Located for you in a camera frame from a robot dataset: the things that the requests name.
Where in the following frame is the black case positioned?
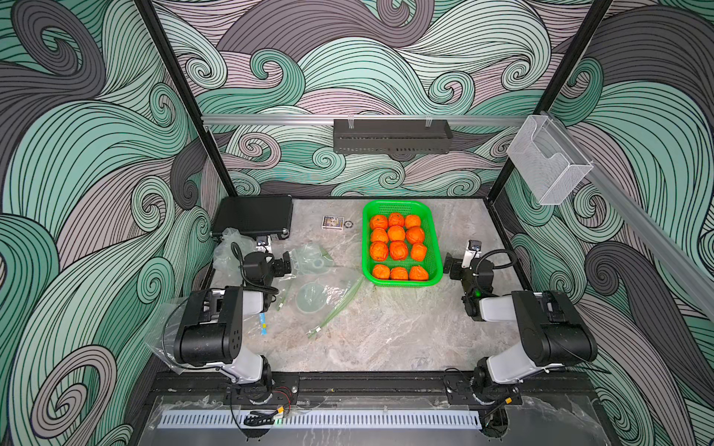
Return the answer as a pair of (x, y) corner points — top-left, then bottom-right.
(211, 195), (294, 240)

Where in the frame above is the black wall tray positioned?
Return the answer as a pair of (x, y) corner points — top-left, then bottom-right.
(333, 118), (454, 161)

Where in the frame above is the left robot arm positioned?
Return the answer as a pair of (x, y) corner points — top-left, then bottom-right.
(167, 235), (291, 399)

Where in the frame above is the blue-zip clear bag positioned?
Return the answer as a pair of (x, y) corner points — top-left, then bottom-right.
(145, 288), (265, 384)

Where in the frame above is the green plastic basket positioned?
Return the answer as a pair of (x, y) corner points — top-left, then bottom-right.
(362, 200), (443, 288)

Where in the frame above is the eleventh orange taken out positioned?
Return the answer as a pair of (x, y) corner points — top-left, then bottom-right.
(390, 267), (409, 281)

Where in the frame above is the white slotted cable duct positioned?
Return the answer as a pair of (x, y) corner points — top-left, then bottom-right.
(157, 409), (482, 430)

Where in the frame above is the twelfth orange taken out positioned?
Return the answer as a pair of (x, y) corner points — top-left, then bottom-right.
(408, 266), (430, 282)

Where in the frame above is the clear acrylic wall holder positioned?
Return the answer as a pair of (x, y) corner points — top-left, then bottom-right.
(507, 113), (592, 206)

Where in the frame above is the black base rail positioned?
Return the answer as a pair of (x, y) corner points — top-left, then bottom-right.
(149, 370), (598, 408)

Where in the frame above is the small card box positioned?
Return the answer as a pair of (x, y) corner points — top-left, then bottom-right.
(322, 216), (345, 230)

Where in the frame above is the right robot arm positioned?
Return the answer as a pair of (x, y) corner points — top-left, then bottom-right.
(444, 240), (598, 405)

